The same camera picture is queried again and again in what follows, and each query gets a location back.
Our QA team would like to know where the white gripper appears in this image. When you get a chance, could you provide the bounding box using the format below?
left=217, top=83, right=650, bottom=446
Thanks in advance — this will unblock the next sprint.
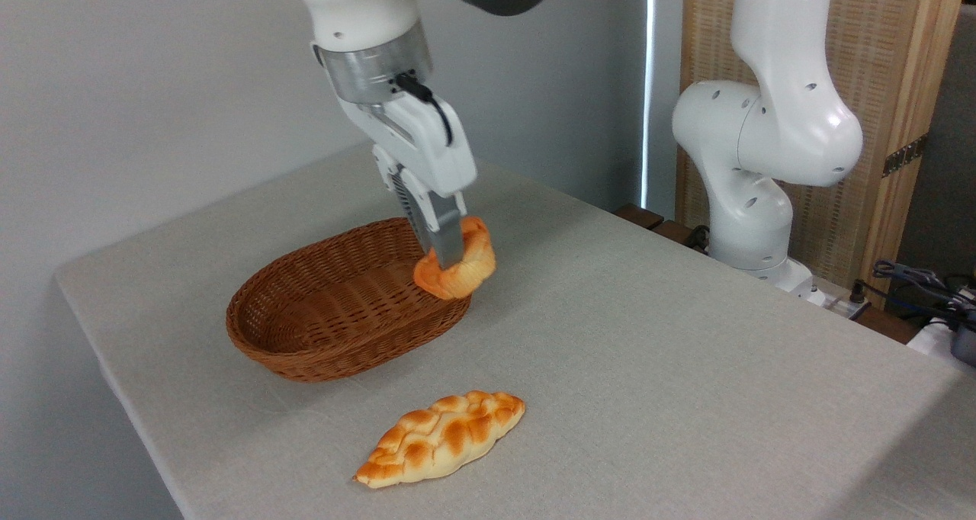
left=334, top=89, right=479, bottom=270

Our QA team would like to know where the orange croissant bread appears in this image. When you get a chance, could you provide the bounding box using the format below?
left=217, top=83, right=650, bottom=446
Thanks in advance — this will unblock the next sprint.
left=413, top=214, right=498, bottom=302

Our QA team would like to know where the braided golden bread loaf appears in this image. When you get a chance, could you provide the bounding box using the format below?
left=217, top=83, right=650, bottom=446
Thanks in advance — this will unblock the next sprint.
left=353, top=389, right=527, bottom=490

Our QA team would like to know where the brown wicker oval basket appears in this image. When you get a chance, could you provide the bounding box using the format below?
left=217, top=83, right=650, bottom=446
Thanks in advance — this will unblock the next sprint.
left=225, top=216, right=474, bottom=384

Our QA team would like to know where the grey tablecloth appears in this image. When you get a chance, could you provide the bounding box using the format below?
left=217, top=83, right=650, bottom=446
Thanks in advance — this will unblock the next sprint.
left=53, top=140, right=976, bottom=520

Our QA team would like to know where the dark metal screen hinge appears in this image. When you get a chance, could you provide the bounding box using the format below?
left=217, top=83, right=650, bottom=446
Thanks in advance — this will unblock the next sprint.
left=881, top=132, right=929, bottom=178

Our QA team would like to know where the wooden woven screen panel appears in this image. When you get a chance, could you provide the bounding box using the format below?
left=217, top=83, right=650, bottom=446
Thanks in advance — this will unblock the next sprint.
left=676, top=0, right=970, bottom=309

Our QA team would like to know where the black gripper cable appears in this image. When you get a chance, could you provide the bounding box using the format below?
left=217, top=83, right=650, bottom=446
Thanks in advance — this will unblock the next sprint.
left=393, top=72, right=455, bottom=147

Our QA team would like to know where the bundle of black cables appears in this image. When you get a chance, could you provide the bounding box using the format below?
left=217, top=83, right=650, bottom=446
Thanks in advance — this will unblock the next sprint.
left=858, top=258, right=976, bottom=324

